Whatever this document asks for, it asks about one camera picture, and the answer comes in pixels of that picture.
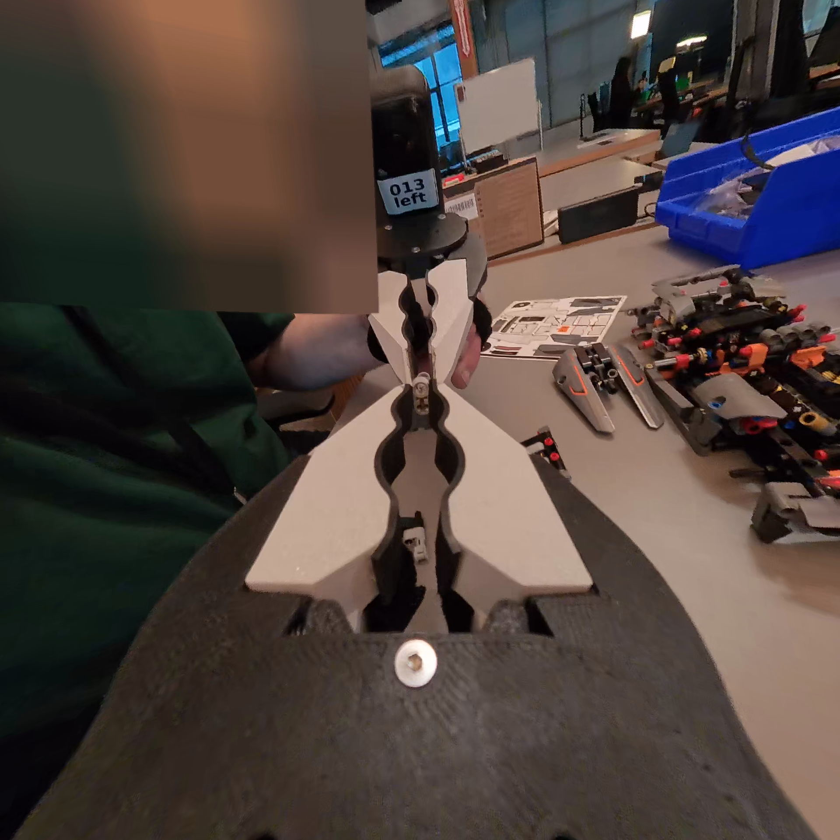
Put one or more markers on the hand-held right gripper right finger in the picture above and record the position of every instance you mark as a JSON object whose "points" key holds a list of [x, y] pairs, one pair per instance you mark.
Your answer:
{"points": [[518, 525]]}

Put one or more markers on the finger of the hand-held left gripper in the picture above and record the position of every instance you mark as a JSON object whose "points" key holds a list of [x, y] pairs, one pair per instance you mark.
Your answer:
{"points": [[390, 308], [453, 302]]}

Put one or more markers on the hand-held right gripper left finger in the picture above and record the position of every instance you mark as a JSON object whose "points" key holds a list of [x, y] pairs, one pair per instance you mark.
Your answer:
{"points": [[315, 525]]}

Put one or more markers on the black lego assembly red pins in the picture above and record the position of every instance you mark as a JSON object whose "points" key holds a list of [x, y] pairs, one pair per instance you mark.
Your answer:
{"points": [[551, 453]]}

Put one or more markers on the person's left forearm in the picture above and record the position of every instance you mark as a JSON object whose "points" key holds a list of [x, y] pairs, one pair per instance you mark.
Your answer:
{"points": [[308, 348]]}

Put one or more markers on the lego sticker sheet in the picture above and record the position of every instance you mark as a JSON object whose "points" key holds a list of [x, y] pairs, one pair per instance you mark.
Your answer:
{"points": [[558, 325]]}

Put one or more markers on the grey lego panels orange stripes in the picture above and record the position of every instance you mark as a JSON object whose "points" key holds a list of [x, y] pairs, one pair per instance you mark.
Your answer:
{"points": [[590, 387]]}

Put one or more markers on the large lego vehicle model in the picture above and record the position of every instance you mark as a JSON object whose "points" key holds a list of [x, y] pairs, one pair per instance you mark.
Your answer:
{"points": [[754, 394]]}

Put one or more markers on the whiteboard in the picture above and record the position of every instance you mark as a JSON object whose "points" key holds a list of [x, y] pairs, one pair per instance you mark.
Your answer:
{"points": [[499, 105]]}

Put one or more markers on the cardboard box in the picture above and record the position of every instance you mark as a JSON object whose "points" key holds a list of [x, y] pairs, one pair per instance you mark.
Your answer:
{"points": [[505, 203]]}

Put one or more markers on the person's green shirt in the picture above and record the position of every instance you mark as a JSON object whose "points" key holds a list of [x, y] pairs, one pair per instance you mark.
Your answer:
{"points": [[98, 492]]}

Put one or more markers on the clear plastic bags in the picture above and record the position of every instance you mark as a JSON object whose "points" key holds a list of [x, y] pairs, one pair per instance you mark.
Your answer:
{"points": [[735, 190]]}

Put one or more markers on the blue plastic bin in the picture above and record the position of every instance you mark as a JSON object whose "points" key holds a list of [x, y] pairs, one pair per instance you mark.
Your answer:
{"points": [[754, 236]]}

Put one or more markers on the red wall sign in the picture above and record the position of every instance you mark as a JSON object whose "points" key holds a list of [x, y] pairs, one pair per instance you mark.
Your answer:
{"points": [[463, 29]]}

